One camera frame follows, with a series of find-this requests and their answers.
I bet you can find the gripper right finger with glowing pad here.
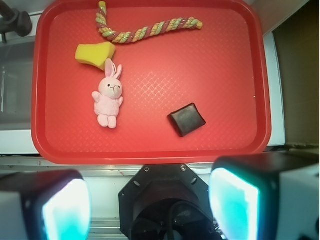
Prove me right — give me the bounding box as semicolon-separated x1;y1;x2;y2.
208;152;320;240

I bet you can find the multicolored twisted rope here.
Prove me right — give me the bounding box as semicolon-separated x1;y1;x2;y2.
95;1;204;45

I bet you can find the black octagonal mount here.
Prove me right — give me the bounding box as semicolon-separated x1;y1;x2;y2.
118;164;222;240

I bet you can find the yellow sponge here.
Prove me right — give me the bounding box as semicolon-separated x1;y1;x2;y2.
74;42;116;71

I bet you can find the red plastic tray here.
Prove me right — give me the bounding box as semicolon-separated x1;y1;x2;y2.
31;0;272;165

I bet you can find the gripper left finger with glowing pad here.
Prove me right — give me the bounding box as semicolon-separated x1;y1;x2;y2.
0;169;92;240

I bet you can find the pink plush bunny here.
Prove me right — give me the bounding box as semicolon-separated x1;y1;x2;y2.
91;58;124;129

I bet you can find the dark clamp knob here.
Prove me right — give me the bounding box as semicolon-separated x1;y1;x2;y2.
0;0;33;44

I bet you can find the black square pad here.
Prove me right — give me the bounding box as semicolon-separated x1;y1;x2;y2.
167;103;206;137

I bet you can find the brown cardboard box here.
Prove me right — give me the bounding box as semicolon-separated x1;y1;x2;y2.
273;0;320;149

